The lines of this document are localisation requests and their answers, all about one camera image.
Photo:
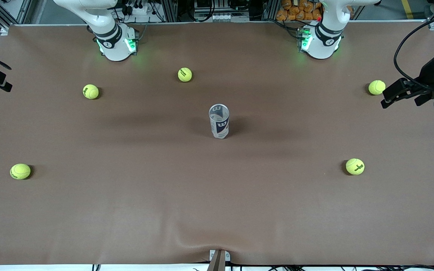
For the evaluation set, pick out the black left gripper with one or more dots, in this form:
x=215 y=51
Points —
x=428 y=76

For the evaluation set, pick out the white power strip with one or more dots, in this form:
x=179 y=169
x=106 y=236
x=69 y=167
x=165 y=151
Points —
x=141 y=10

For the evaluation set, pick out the orange objects box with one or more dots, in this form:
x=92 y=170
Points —
x=296 y=11

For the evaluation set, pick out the grey electronics unit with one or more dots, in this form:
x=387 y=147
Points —
x=220 y=17

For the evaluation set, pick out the white blue tennis ball can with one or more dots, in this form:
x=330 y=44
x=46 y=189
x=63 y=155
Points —
x=220 y=126

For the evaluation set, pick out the yellow green tennis ball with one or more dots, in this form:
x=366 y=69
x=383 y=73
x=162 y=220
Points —
x=355 y=166
x=185 y=74
x=20 y=171
x=376 y=87
x=90 y=91

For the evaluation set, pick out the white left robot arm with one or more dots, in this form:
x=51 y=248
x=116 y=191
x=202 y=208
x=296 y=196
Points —
x=332 y=15

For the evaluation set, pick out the brown table mat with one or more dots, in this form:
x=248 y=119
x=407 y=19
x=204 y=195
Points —
x=217 y=188

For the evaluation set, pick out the grey metal bracket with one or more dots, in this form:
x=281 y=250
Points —
x=217 y=261

